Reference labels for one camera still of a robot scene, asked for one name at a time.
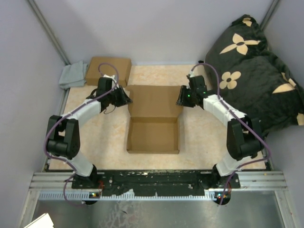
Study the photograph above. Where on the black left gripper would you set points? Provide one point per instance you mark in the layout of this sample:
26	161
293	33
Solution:
124	99

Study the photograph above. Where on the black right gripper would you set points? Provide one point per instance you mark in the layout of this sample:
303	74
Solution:
181	100

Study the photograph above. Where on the brown cardboard box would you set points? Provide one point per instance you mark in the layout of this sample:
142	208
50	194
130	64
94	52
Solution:
154	126
94	72

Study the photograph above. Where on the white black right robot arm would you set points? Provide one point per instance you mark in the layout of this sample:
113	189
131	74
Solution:
241	141

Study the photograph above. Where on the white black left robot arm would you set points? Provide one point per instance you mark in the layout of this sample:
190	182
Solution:
62	141

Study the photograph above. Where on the closed brown cardboard box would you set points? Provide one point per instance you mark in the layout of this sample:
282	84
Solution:
94	72

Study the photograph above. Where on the grey folded cloth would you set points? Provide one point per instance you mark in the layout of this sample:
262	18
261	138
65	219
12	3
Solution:
73	75

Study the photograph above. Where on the black floral pillow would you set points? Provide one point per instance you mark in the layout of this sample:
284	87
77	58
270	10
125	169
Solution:
253	79

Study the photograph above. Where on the white paper sheet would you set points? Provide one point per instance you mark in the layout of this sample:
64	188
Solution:
44	221

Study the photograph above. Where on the aluminium frame rail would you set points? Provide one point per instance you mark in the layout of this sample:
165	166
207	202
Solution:
249	180

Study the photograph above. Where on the white slotted cable duct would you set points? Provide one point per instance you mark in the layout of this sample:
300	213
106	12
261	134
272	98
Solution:
80	195

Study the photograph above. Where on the grey metal corner rail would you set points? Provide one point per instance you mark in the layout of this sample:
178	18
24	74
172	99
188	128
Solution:
48	31
270	12

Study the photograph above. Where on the right grey metal corner rail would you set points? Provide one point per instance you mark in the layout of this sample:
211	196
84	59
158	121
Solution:
270	12

